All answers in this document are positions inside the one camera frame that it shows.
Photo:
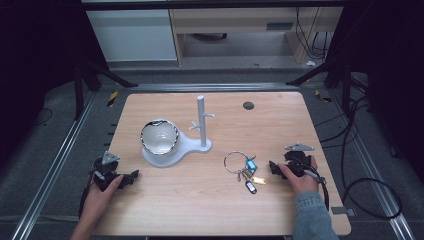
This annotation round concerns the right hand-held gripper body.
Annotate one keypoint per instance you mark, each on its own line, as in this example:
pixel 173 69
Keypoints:
pixel 296 161

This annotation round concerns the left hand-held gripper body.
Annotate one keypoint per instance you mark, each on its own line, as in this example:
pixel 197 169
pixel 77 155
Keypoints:
pixel 106 168

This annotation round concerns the person's right hand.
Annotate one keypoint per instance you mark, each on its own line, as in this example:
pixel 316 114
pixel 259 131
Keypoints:
pixel 301 181

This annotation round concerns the person's left hand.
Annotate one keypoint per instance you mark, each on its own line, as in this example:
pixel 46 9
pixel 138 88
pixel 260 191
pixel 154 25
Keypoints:
pixel 97 200

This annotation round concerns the shiny silver bowl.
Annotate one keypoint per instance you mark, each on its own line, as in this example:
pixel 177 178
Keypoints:
pixel 159 137

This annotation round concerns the grey round table grommet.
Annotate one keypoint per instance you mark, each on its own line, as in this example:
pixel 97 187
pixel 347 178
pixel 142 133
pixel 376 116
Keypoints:
pixel 248 105

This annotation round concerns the white stand with pegs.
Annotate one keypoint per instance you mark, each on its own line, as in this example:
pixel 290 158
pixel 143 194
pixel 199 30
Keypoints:
pixel 196 146

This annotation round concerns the yellow black tape strip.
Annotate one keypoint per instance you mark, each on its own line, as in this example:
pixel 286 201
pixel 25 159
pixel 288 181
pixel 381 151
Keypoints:
pixel 112 99
pixel 321 96

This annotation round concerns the black metal stand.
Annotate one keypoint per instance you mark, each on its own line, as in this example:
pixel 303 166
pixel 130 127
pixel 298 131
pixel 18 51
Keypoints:
pixel 345 83
pixel 80 90

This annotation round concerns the small white object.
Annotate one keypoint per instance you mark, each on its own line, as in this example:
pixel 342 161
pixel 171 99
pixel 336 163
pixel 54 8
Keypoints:
pixel 310 63

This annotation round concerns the white cabinet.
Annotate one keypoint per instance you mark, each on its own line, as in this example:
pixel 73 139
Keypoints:
pixel 133 35

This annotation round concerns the light wooden desk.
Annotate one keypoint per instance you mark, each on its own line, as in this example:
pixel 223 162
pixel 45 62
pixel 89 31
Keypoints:
pixel 246 23

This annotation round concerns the aluminium floor rail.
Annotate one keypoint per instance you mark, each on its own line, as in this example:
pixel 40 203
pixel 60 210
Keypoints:
pixel 213 87
pixel 50 173
pixel 376 180

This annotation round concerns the grey bracket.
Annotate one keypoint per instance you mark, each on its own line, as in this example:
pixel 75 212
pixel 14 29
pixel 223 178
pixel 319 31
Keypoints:
pixel 343 210

